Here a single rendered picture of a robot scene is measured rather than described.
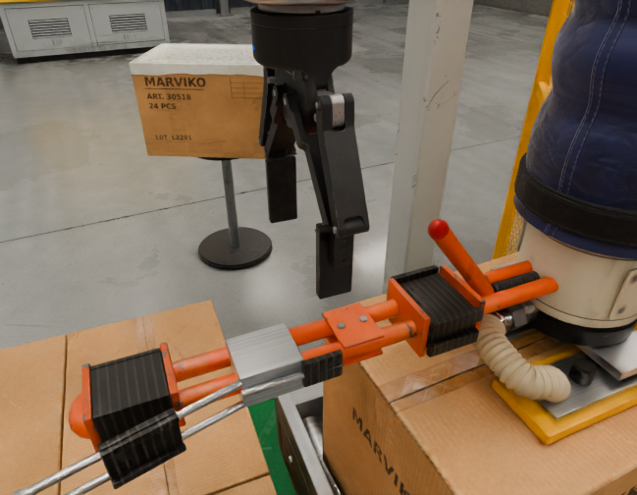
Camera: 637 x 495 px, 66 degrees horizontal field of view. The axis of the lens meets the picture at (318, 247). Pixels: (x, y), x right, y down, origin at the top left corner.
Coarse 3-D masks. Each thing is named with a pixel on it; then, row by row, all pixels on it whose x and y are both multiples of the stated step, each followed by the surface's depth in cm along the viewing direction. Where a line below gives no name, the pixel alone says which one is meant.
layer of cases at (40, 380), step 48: (96, 336) 132; (144, 336) 132; (192, 336) 132; (0, 384) 118; (48, 384) 118; (192, 384) 118; (0, 432) 107; (48, 432) 107; (240, 432) 107; (0, 480) 98; (144, 480) 98; (192, 480) 98; (240, 480) 98
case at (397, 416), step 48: (528, 336) 74; (336, 384) 82; (384, 384) 67; (432, 384) 67; (480, 384) 67; (336, 432) 88; (384, 432) 68; (432, 432) 60; (480, 432) 60; (528, 432) 60; (576, 432) 60; (624, 432) 60; (336, 480) 95; (384, 480) 72; (432, 480) 58; (480, 480) 55; (528, 480) 55; (576, 480) 55; (624, 480) 58
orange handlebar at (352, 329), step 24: (528, 264) 65; (528, 288) 61; (552, 288) 62; (336, 312) 57; (360, 312) 57; (384, 312) 58; (312, 336) 55; (336, 336) 54; (360, 336) 53; (384, 336) 54; (408, 336) 55; (192, 360) 51; (216, 360) 51; (360, 360) 54; (216, 384) 48; (72, 408) 46
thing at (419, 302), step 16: (416, 272) 61; (432, 272) 62; (448, 272) 61; (400, 288) 58; (416, 288) 60; (432, 288) 60; (448, 288) 60; (464, 288) 58; (400, 304) 58; (416, 304) 56; (432, 304) 57; (448, 304) 57; (464, 304) 57; (480, 304) 56; (400, 320) 59; (416, 320) 55; (432, 320) 55; (448, 320) 54; (464, 320) 55; (480, 320) 56; (416, 336) 56; (432, 336) 55; (448, 336) 57; (464, 336) 57; (416, 352) 57; (432, 352) 56
